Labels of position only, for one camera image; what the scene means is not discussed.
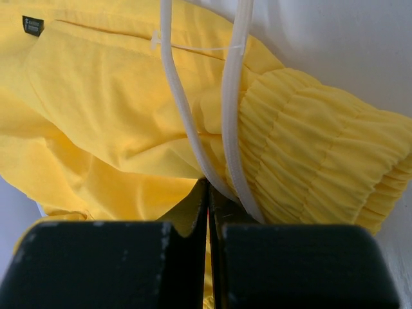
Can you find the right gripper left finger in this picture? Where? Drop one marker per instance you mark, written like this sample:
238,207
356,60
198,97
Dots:
113,264

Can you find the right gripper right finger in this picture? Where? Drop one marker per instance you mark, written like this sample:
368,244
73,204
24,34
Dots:
294,266

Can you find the yellow shorts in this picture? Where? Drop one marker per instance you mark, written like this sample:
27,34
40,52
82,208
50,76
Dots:
113,110

